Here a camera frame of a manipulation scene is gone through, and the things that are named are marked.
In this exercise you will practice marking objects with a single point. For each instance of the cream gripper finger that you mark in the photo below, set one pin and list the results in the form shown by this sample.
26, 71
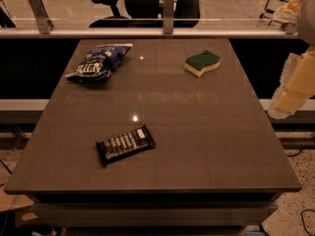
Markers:
289, 12
297, 85

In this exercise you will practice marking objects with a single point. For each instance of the green and yellow sponge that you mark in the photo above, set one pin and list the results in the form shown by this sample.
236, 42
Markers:
201, 63

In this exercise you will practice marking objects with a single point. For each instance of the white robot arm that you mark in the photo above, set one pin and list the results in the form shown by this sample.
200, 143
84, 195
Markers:
306, 24

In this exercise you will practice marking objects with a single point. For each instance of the black office chair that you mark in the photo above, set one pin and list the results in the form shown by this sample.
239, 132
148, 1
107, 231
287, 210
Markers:
148, 14

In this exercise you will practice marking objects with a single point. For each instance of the brown table with drawers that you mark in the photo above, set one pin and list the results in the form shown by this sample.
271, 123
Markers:
217, 164

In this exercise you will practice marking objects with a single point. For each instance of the blue chips bag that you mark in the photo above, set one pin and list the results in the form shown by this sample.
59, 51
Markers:
100, 63

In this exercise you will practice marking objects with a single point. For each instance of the black chocolate bar wrapper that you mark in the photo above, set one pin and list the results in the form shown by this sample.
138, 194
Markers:
125, 145

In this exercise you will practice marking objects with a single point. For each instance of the grey metal bracket middle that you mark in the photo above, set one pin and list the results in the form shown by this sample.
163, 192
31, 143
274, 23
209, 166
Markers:
168, 6

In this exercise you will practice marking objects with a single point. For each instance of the grey metal bracket left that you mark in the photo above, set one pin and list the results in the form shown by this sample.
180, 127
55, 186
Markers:
43, 22

